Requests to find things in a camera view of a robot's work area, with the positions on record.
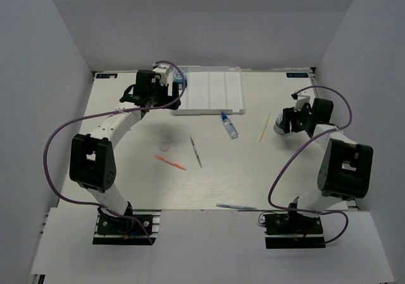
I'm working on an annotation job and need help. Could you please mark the blue tape tub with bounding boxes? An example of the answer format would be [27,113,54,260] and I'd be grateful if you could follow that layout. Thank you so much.
[273,113,285,135]
[172,70,187,90]

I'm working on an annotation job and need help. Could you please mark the yellow pen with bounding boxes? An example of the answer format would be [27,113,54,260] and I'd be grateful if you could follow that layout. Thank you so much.
[259,114,270,142]

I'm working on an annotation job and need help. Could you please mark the clear tape roll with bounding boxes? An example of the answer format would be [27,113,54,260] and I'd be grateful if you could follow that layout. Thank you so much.
[159,139,171,152]

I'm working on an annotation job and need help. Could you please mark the blue cap spray bottle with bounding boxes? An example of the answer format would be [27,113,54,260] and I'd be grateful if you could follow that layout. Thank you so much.
[220,112,239,139]

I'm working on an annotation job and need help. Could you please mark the grey purple pen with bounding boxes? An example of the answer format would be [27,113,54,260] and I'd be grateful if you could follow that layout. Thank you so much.
[190,136,203,168]

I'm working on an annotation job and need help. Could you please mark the orange pen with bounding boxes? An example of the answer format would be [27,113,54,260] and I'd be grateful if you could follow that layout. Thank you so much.
[154,155,187,171]

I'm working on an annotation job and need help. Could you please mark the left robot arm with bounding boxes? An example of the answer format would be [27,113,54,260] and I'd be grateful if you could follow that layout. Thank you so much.
[69,64,181,233]

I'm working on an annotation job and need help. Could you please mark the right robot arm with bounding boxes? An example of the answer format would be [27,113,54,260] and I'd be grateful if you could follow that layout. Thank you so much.
[275,98,373,233]

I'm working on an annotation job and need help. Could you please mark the white divided organizer tray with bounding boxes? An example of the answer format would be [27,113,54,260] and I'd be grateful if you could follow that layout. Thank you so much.
[172,66,245,116]

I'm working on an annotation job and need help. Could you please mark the blue pen at table edge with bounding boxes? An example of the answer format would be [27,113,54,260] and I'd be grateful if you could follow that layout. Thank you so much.
[216,204,258,211]

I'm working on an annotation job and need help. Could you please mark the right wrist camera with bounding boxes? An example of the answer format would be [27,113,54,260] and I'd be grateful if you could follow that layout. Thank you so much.
[291,92,311,112]

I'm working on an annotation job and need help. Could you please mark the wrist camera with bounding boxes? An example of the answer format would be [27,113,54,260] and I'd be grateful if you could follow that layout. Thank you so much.
[291,92,311,112]
[153,63,171,86]

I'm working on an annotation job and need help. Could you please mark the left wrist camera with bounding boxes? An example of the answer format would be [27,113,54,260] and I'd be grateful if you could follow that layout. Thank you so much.
[153,63,171,86]

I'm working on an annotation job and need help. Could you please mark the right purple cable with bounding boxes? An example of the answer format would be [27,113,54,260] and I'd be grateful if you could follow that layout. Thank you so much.
[267,86,354,244]

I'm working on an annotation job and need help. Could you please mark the purple cable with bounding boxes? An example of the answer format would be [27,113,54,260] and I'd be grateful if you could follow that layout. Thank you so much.
[267,86,354,244]
[43,59,187,245]

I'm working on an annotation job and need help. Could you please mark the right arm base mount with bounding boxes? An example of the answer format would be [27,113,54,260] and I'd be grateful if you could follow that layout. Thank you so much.
[258,212,326,250]

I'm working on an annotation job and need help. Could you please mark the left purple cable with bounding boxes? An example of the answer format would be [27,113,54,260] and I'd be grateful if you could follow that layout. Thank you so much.
[43,59,187,245]

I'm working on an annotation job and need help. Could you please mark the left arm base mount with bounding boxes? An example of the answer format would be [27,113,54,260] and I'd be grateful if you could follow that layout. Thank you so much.
[92,204,161,246]

